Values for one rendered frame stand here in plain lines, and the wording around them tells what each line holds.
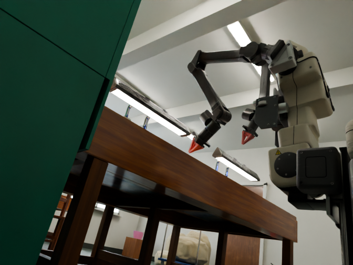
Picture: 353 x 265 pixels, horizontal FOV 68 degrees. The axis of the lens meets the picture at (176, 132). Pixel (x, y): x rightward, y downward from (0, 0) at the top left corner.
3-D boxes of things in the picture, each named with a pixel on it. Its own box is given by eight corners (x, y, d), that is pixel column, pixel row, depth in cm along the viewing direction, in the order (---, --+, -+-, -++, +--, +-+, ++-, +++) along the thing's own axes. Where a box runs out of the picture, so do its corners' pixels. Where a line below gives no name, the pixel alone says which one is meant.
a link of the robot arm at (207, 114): (221, 111, 122) (231, 116, 128) (209, 98, 130) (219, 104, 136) (205, 131, 126) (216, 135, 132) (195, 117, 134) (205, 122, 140)
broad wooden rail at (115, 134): (296, 242, 197) (296, 216, 204) (82, 151, 85) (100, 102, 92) (280, 240, 205) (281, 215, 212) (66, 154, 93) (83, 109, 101)
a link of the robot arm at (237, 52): (192, 48, 150) (204, 55, 156) (185, 70, 149) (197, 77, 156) (260, 40, 116) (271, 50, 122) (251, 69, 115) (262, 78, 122)
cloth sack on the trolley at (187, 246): (213, 268, 437) (216, 243, 453) (188, 264, 387) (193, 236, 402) (186, 262, 471) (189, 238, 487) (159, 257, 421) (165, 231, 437)
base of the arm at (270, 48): (282, 39, 108) (291, 57, 116) (267, 35, 114) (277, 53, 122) (269, 55, 108) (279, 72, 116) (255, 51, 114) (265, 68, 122)
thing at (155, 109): (190, 135, 171) (192, 125, 174) (113, 84, 133) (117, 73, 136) (182, 137, 177) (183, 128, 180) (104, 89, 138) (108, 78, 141)
